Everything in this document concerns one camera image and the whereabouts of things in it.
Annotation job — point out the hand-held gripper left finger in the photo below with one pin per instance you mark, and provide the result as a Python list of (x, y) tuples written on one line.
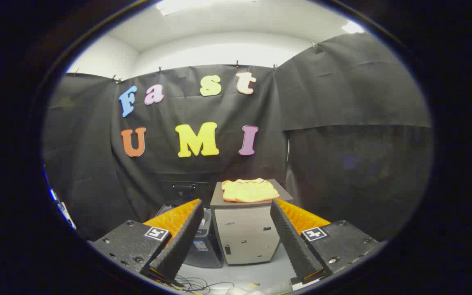
[(180, 241)]

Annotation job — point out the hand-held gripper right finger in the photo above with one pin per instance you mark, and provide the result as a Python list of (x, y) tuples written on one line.
[(291, 241)]

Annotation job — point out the grey washing machine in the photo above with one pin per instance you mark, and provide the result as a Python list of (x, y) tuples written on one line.
[(205, 250)]

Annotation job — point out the orange polo shirt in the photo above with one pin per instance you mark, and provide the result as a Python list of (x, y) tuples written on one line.
[(248, 191)]

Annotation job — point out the grey cabinet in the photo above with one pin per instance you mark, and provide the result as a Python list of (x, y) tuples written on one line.
[(244, 233)]

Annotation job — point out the black backdrop cloth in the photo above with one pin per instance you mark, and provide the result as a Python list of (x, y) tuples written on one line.
[(334, 102)]

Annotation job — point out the small ceiling light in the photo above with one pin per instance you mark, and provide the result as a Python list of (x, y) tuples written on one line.
[(352, 28)]

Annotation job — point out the long ceiling light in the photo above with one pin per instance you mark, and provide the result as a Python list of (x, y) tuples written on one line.
[(203, 5)]

